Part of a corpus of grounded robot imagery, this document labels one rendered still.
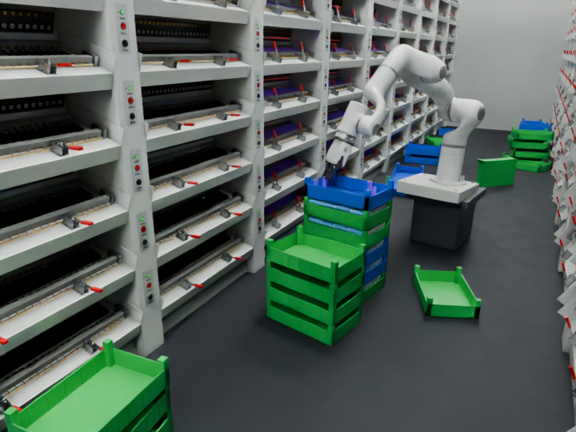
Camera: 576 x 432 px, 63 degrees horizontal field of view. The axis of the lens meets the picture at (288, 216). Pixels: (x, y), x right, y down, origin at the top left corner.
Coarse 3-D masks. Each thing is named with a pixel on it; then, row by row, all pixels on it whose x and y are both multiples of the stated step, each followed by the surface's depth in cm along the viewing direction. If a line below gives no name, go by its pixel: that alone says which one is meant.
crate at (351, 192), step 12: (312, 180) 195; (336, 180) 205; (348, 180) 201; (360, 180) 197; (312, 192) 190; (324, 192) 186; (336, 192) 183; (348, 192) 197; (360, 192) 198; (384, 192) 183; (348, 204) 181; (360, 204) 177; (372, 204) 177
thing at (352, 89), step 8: (336, 72) 306; (328, 80) 293; (336, 80) 302; (344, 80) 311; (352, 80) 309; (328, 88) 271; (336, 88) 284; (344, 88) 295; (352, 88) 291; (360, 88) 308; (328, 96) 257; (336, 96) 269; (344, 96) 279; (352, 96) 293; (360, 96) 308; (328, 104) 262
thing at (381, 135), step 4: (380, 128) 379; (384, 128) 380; (388, 128) 378; (380, 132) 374; (384, 132) 380; (388, 132) 379; (368, 136) 351; (372, 136) 358; (376, 136) 362; (380, 136) 364; (384, 136) 371; (364, 140) 327; (368, 140) 342; (372, 140) 350; (376, 140) 353; (380, 140) 364; (364, 144) 328; (368, 144) 337; (372, 144) 347; (364, 148) 333; (368, 148) 342
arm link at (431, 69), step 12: (396, 48) 196; (408, 48) 196; (384, 60) 196; (396, 60) 194; (408, 60) 196; (420, 60) 199; (432, 60) 199; (396, 72) 194; (420, 72) 200; (432, 72) 199; (444, 72) 201
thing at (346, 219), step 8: (304, 200) 194; (392, 200) 190; (304, 208) 195; (312, 208) 192; (320, 208) 190; (328, 208) 187; (384, 208) 187; (312, 216) 194; (320, 216) 191; (328, 216) 188; (336, 216) 186; (344, 216) 183; (352, 216) 181; (360, 216) 178; (368, 216) 177; (376, 216) 182; (384, 216) 188; (344, 224) 184; (352, 224) 182; (360, 224) 179; (368, 224) 178; (376, 224) 184
